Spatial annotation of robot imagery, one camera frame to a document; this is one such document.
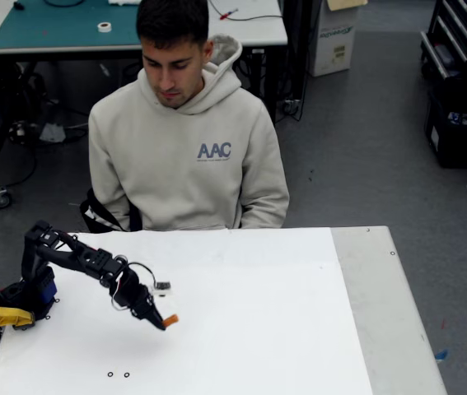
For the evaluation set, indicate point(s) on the small orange block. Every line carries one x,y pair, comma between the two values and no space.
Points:
171,321

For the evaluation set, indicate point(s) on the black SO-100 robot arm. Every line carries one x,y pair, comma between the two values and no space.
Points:
64,257

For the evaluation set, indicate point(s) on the large white paper sheet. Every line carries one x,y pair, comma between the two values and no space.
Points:
237,321

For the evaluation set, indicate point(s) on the yellow clamp with black pad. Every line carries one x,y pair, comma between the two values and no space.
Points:
2,317

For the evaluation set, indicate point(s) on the man in beige hoodie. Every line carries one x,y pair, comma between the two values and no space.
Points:
183,156

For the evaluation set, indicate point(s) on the grey caster wheel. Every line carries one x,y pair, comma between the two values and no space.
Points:
0,197

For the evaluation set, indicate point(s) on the white tape roll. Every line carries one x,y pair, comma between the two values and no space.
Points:
104,26

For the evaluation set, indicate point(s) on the green cutting mat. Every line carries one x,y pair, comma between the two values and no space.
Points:
52,24

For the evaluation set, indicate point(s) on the white workbench with black legs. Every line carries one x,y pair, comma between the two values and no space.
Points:
253,29

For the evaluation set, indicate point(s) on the blue tape scrap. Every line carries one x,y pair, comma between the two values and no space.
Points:
441,355

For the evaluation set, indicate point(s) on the white cardboard box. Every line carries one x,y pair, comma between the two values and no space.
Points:
334,45

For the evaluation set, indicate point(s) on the black storage bin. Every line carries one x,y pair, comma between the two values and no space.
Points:
455,140

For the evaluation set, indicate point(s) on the black tool drawer cabinet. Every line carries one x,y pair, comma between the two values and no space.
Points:
451,37

